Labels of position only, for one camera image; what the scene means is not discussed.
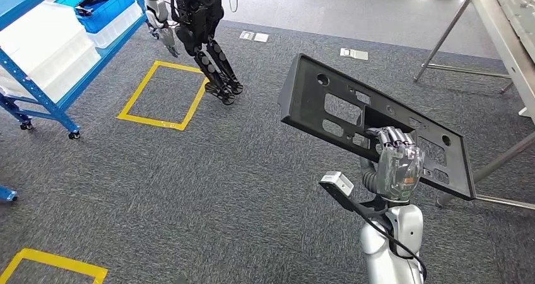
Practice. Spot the white plastic crate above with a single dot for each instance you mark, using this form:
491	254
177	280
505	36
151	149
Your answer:
117	31
71	77
42	35

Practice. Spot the stainless steel workbench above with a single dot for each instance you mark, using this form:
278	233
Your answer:
493	31

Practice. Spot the black plastic plate bracket part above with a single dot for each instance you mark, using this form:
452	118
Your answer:
305	89

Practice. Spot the grey metal panel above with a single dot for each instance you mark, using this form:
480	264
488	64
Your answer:
520	10

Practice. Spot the yellow floor tape square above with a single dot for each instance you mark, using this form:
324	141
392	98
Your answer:
150	121
62	262

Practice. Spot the blue plastic crate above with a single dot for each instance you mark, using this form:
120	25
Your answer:
113	6

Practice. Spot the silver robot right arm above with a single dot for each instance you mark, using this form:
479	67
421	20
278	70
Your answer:
376	257

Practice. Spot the black humanoid robot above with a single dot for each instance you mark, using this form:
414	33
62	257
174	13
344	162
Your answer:
200	23

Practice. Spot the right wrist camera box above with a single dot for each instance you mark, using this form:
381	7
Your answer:
338	181

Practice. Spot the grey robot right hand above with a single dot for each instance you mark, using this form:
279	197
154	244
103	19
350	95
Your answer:
399	169

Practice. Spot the floor socket plate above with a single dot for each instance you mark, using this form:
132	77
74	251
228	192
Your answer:
354	54
261	37
246	35

